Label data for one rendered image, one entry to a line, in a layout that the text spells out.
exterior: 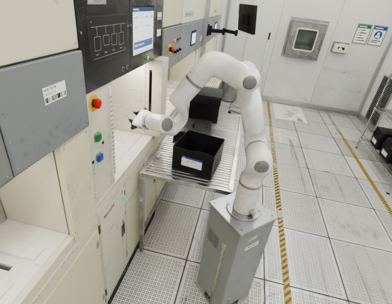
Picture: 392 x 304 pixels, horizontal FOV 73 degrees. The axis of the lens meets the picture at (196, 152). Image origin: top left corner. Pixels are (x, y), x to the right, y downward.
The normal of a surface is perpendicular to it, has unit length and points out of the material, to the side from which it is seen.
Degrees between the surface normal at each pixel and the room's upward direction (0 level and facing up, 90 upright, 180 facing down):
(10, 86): 90
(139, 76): 90
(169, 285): 0
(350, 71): 90
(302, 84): 90
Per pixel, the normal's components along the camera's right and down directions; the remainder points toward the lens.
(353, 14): -0.20, 0.47
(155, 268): 0.11, -0.86
